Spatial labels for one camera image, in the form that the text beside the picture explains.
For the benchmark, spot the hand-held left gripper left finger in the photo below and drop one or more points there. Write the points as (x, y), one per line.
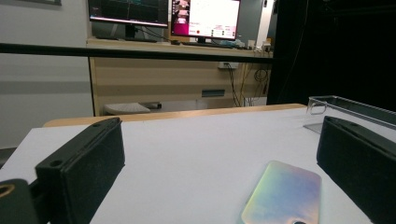
(81, 161)

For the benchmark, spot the light wooden desk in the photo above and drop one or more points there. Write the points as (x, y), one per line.
(155, 81)

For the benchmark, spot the clear plastic tray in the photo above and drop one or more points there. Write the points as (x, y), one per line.
(358, 107)

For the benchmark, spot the black keyboard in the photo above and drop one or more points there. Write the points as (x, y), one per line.
(207, 44)

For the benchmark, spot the bright computer monitor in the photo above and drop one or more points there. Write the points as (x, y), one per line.
(211, 18)

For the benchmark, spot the grey desk label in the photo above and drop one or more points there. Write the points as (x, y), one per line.
(213, 93)

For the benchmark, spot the dark computer monitor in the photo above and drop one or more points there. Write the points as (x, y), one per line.
(127, 11)

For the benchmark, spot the white table cover sheet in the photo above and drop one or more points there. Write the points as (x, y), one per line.
(202, 149)

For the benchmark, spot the black curtain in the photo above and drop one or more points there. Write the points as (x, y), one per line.
(336, 46)

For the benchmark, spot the black horizontal frame bar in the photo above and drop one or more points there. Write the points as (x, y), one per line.
(46, 49)

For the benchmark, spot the white power strip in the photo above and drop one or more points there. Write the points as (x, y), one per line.
(228, 65)

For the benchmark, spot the iridescent phone case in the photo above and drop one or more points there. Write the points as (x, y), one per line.
(280, 193)

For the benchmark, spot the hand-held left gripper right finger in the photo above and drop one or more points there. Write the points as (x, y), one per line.
(361, 161)

